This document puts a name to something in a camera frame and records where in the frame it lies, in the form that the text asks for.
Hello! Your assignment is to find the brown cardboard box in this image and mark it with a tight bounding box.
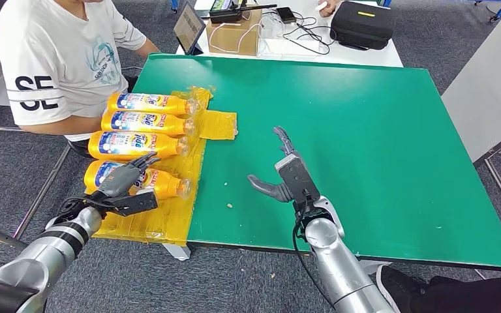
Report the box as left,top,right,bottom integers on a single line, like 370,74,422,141
206,9,264,57

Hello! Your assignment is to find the yellow taped board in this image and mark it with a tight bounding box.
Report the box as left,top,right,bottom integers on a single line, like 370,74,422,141
85,86,214,247

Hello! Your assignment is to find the black smartphone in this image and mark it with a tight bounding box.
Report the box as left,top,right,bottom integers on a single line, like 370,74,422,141
276,7,298,25

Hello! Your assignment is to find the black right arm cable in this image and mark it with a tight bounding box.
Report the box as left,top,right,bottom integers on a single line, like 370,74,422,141
292,203,335,310

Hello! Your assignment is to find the white cable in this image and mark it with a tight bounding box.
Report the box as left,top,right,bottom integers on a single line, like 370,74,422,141
209,22,261,54

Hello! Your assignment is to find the black radio device with antenna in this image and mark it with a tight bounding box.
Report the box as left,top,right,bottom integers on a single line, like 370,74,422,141
209,0,279,25

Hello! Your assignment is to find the white table foot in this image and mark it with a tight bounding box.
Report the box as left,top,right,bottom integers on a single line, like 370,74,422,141
163,244,192,262
356,260,392,276

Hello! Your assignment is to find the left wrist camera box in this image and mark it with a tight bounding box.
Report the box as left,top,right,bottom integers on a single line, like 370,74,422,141
110,190,159,218

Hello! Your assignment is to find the white table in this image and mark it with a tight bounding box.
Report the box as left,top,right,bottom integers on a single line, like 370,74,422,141
175,0,404,68

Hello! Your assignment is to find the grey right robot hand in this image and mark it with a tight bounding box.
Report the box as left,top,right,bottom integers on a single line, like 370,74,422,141
247,126,296,204

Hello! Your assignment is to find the person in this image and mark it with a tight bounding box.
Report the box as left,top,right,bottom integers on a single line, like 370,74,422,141
315,0,342,18
376,264,501,313
0,0,160,158

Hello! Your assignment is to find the dark tablet with stand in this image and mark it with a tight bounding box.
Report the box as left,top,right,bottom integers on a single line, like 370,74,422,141
173,1,207,56

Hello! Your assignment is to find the person's left hand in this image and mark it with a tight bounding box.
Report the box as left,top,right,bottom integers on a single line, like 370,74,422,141
318,0,342,18

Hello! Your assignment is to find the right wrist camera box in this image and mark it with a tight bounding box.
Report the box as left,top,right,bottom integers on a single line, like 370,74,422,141
274,153,322,205

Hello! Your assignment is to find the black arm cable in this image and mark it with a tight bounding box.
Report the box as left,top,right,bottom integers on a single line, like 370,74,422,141
53,196,117,217
292,203,335,310

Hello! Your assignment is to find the clear plastic box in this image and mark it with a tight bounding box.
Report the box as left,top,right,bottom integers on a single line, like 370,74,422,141
258,12,326,58

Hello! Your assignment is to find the orange detergent bottle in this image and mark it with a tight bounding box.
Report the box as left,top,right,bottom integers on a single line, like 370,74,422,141
87,130,190,162
83,160,192,201
101,110,196,138
106,92,200,117

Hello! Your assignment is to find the yellow film patch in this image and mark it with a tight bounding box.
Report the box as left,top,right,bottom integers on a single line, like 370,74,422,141
198,110,238,140

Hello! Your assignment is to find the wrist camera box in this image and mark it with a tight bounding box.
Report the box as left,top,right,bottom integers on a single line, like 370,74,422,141
274,153,322,205
110,190,159,218

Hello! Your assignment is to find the blue wheeled frame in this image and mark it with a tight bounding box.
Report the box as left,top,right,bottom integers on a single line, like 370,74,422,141
473,0,501,23

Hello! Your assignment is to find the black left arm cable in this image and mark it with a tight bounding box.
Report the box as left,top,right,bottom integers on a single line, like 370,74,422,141
53,196,117,217

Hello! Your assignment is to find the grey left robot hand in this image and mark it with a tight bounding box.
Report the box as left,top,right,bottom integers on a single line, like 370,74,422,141
97,152,161,199

